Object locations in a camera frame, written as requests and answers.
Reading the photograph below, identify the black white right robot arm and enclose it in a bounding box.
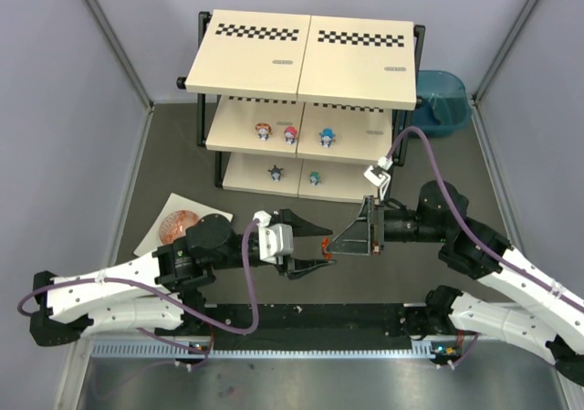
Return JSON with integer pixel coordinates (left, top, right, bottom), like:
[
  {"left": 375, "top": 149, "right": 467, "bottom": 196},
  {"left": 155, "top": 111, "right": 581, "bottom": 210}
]
[{"left": 324, "top": 181, "right": 583, "bottom": 384}]

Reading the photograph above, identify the light blue cable duct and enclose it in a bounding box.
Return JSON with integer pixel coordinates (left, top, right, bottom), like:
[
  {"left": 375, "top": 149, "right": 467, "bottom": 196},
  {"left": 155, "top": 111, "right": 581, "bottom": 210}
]
[{"left": 91, "top": 340, "right": 445, "bottom": 360}]

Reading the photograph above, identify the teal plastic basin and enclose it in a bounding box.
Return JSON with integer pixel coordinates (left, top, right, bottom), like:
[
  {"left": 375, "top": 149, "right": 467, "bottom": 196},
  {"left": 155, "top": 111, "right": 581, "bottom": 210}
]
[{"left": 411, "top": 70, "right": 472, "bottom": 139}]

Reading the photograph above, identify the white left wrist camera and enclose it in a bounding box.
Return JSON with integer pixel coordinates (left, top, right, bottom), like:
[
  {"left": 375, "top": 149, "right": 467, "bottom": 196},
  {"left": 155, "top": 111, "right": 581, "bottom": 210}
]
[{"left": 254, "top": 211, "right": 294, "bottom": 265}]

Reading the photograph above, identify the orange crab Doraemon figure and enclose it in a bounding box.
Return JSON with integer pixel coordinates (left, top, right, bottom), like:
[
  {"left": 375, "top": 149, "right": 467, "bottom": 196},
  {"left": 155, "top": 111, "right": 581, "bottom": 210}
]
[{"left": 320, "top": 237, "right": 334, "bottom": 262}]

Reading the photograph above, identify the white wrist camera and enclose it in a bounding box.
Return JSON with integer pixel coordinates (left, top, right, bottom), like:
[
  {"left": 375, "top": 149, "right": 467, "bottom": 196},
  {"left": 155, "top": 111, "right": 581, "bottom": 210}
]
[
  {"left": 363, "top": 157, "right": 393, "bottom": 202},
  {"left": 254, "top": 211, "right": 294, "bottom": 265}
]

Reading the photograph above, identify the three-tier beige black shelf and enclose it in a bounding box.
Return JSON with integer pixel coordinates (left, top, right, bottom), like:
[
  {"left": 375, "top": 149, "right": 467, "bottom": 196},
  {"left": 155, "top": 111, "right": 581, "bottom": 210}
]
[{"left": 176, "top": 9, "right": 426, "bottom": 203}]

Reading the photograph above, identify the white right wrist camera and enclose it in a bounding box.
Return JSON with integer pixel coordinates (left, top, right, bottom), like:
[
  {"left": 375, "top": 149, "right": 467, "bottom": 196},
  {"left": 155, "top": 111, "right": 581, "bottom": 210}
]
[{"left": 363, "top": 157, "right": 393, "bottom": 202}]

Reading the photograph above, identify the blue bucket Doraemon figure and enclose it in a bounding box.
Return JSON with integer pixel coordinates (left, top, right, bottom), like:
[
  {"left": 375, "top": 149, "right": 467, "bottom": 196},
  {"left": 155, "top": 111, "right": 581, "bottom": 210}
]
[{"left": 318, "top": 128, "right": 336, "bottom": 149}]

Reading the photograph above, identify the orange lion Doraemon figure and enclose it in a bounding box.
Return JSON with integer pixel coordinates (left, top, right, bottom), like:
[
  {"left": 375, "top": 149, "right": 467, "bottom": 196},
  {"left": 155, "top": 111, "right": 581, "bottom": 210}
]
[{"left": 255, "top": 122, "right": 272, "bottom": 142}]

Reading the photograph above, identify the white square plate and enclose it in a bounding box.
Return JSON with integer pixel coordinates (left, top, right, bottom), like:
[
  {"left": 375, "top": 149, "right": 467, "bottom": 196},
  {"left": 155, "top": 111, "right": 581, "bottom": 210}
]
[{"left": 133, "top": 193, "right": 234, "bottom": 257}]

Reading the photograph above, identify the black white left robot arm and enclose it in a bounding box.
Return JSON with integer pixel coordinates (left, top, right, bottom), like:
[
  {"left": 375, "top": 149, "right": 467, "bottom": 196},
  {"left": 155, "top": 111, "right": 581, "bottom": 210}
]
[{"left": 27, "top": 209, "right": 332, "bottom": 347}]

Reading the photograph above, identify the pink-hooded Doraemon figure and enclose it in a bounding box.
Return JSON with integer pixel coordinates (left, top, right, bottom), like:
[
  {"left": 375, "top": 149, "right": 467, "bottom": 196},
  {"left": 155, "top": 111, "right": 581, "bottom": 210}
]
[{"left": 284, "top": 126, "right": 297, "bottom": 145}]

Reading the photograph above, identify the teal-hooded Doraemon figure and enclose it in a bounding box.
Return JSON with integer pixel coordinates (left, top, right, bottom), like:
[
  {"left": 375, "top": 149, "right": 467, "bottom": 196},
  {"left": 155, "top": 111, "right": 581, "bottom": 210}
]
[{"left": 308, "top": 171, "right": 321, "bottom": 186}]

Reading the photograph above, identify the red patterned bowl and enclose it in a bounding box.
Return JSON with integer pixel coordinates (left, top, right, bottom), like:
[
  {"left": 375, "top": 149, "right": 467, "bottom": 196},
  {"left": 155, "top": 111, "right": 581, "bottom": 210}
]
[{"left": 158, "top": 210, "right": 200, "bottom": 245}]

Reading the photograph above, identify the grey-hooded Doraemon figure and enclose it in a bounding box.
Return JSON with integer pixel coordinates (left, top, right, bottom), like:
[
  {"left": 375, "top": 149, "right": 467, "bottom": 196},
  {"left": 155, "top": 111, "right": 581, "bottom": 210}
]
[{"left": 267, "top": 164, "right": 284, "bottom": 182}]

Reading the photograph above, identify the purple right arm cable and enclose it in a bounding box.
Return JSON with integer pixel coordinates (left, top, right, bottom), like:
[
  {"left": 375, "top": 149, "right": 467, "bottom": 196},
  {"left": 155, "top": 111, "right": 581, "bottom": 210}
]
[{"left": 387, "top": 126, "right": 584, "bottom": 368}]

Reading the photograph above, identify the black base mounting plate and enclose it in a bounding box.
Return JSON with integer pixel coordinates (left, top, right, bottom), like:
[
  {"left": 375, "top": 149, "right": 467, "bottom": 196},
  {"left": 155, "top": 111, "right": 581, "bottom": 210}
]
[{"left": 154, "top": 302, "right": 481, "bottom": 351}]

